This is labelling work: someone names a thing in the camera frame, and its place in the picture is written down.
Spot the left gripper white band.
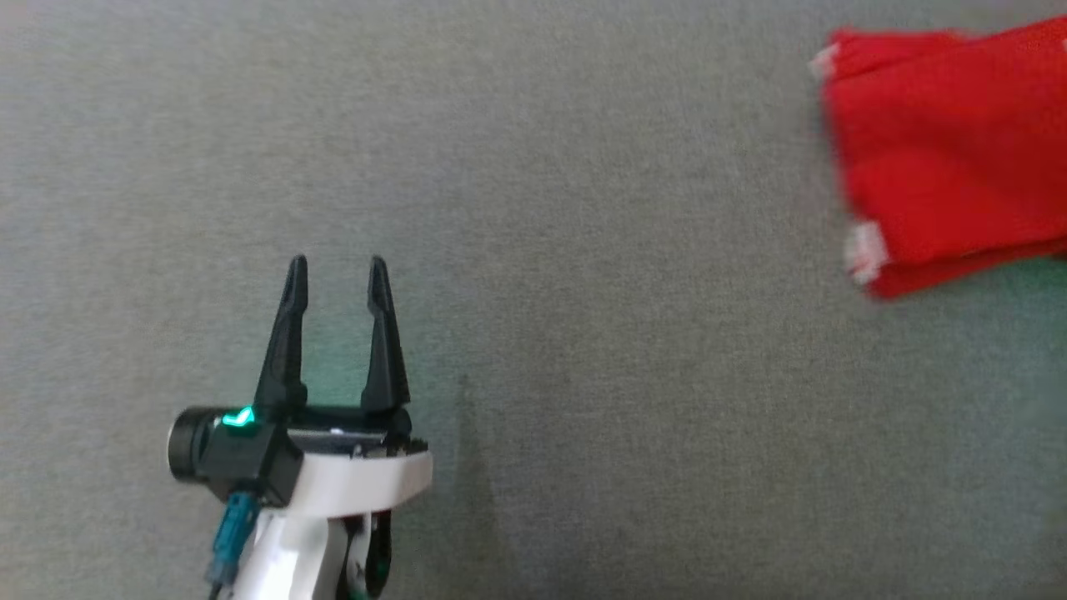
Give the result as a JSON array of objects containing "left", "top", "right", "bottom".
[{"left": 252, "top": 254, "right": 434, "bottom": 516}]

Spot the red jersey with white stripes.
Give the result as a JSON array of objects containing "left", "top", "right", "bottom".
[{"left": 807, "top": 15, "right": 1067, "bottom": 301}]

